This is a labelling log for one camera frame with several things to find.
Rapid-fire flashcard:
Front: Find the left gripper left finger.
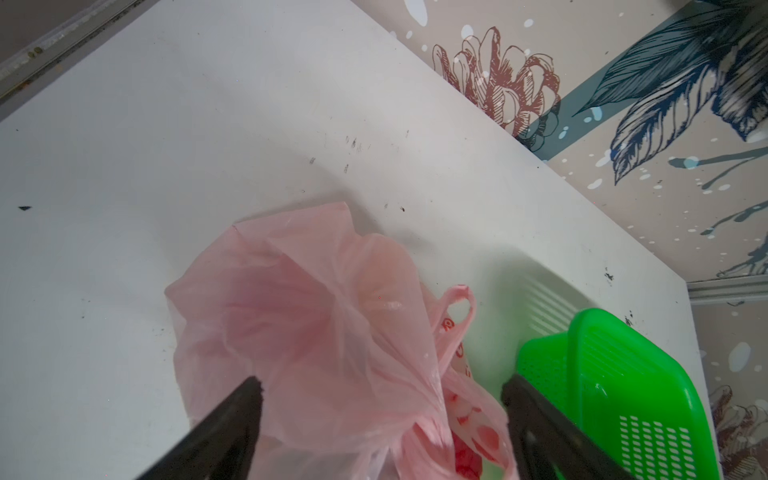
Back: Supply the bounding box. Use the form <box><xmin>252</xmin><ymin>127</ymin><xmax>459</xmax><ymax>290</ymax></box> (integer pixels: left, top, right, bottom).
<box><xmin>139</xmin><ymin>376</ymin><xmax>263</xmax><ymax>480</ymax></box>

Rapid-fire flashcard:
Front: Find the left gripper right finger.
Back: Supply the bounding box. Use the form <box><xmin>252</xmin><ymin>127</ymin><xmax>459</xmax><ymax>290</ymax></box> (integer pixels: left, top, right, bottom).
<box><xmin>501</xmin><ymin>374</ymin><xmax>633</xmax><ymax>480</ymax></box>

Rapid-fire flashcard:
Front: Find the green plastic basket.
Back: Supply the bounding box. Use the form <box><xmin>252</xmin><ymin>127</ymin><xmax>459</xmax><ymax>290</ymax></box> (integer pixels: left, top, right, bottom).
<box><xmin>516</xmin><ymin>308</ymin><xmax>720</xmax><ymax>479</ymax></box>

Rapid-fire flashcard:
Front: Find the pink plastic bag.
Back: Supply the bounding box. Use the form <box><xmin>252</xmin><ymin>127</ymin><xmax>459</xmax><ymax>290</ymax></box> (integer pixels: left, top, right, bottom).
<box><xmin>165</xmin><ymin>203</ymin><xmax>518</xmax><ymax>479</ymax></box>

